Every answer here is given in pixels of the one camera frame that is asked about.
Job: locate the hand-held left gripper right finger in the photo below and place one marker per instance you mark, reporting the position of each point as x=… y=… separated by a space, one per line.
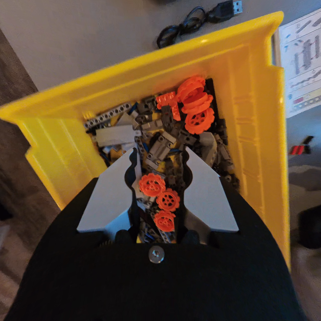
x=208 y=200

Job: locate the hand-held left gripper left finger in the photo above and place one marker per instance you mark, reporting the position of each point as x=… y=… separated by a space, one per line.
x=107 y=200

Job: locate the pile of building brick parts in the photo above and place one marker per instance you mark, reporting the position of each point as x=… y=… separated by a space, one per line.
x=163 y=130

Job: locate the yellow plastic bin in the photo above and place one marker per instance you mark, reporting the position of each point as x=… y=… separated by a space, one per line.
x=175 y=65

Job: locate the grey desk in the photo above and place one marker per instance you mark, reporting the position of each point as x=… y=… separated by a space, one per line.
x=75 y=37

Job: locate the red pin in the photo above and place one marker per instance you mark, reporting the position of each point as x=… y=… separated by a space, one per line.
x=300 y=149
x=293 y=150

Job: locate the instruction booklet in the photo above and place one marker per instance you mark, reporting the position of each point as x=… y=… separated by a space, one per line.
x=301 y=62

